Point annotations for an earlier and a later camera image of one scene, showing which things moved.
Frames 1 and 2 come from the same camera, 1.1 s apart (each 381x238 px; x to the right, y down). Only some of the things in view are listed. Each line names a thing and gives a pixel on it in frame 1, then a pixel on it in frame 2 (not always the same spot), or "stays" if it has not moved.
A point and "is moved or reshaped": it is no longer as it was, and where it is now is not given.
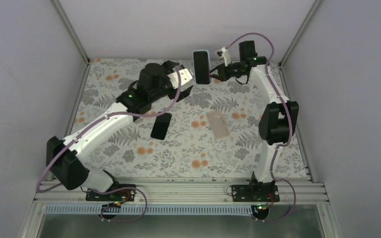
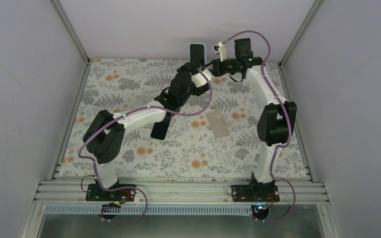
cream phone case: [218, 124] stays
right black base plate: [255, 193] stays
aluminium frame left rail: [76, 37] stays
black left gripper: [167, 66] → [186, 69]
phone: [202, 66] is moved or reshaped
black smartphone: [161, 126] stays
